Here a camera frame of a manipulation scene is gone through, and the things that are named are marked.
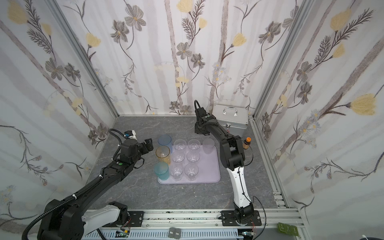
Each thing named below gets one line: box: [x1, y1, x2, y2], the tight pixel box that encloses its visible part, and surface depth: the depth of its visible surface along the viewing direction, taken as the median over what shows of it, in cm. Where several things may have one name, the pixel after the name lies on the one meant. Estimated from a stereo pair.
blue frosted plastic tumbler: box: [158, 134, 173, 154], surface depth 90 cm
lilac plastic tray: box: [157, 145, 221, 185], surface depth 91 cm
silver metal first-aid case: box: [212, 104, 249, 137], surface depth 103 cm
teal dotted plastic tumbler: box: [154, 161, 169, 181], surface depth 85 cm
